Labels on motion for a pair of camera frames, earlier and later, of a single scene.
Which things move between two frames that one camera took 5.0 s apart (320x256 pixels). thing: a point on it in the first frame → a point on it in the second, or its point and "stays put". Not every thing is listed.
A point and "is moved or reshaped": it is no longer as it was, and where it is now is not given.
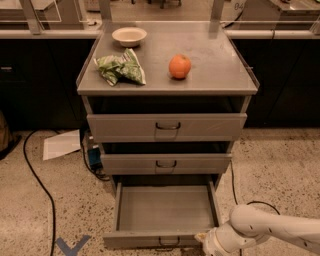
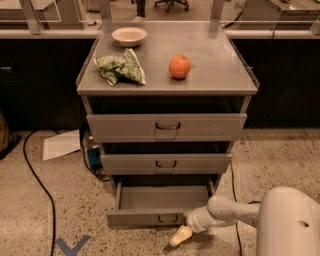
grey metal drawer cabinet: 165,102 stays put
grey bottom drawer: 162,214 is moved or reshaped
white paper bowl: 129,36 stays put
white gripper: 211,242 → 194,221
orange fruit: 179,66 stays put
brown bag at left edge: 4,132 stays put
